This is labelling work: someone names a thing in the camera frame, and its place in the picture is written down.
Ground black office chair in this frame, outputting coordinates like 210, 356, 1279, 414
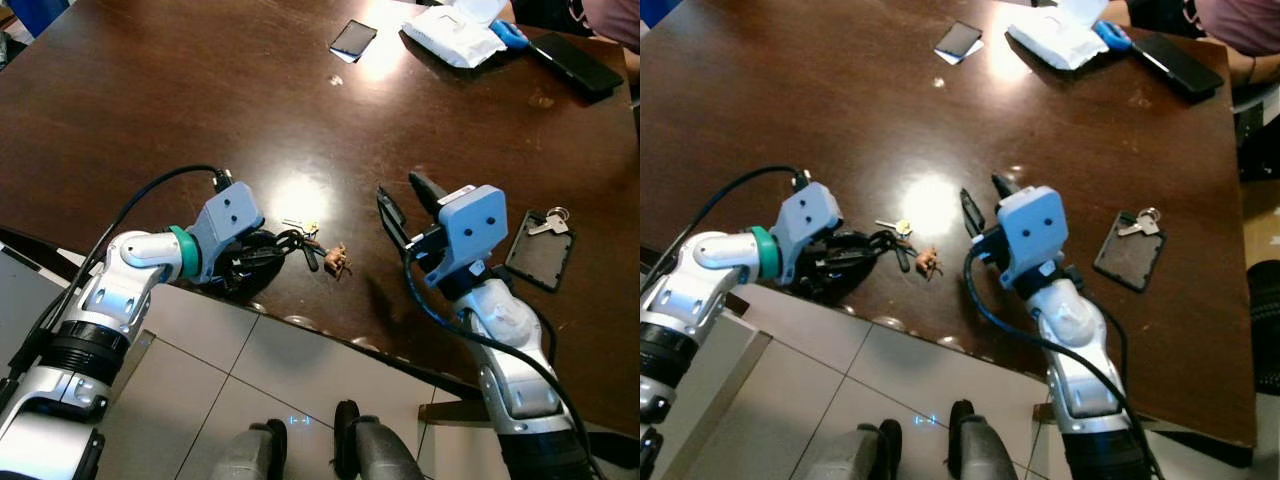
1238, 92, 1280, 184

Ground person in pink shirt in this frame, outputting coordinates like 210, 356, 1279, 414
1194, 0, 1280, 87
578, 0, 641, 53

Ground silver key with ring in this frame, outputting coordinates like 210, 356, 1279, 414
526, 206, 573, 238
1116, 206, 1163, 239

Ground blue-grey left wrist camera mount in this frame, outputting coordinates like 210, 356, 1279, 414
775, 181, 847, 275
188, 182, 267, 273

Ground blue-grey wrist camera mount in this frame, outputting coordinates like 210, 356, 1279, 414
994, 186, 1067, 293
436, 184, 509, 293
188, 182, 267, 273
775, 181, 847, 275

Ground grey left robot leg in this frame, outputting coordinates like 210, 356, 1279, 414
798, 419, 903, 480
208, 419, 289, 480

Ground grey robot leg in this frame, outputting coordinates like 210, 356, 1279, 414
332, 399, 427, 480
798, 419, 903, 480
208, 419, 289, 480
947, 399, 1023, 480

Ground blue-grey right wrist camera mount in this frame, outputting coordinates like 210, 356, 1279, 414
436, 184, 509, 293
994, 186, 1067, 293

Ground black rectangular tray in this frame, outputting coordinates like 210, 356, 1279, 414
504, 209, 578, 294
1092, 209, 1168, 294

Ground blue gloved person hand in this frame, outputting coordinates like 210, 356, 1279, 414
489, 19, 531, 51
1094, 19, 1134, 53

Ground white wipes pack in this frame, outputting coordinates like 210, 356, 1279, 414
401, 0, 513, 70
1007, 0, 1113, 72

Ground grey right robot leg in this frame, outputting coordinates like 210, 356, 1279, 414
332, 399, 427, 480
947, 399, 1023, 480

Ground long black phone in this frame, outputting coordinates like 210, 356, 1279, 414
526, 31, 627, 100
1129, 31, 1227, 102

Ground blue chair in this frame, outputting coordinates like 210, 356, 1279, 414
5, 0, 73, 41
640, 0, 683, 29

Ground black ribbed object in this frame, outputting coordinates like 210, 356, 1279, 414
1249, 259, 1280, 397

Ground keys with brown charm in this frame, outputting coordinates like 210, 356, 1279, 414
875, 217, 947, 280
280, 217, 354, 280

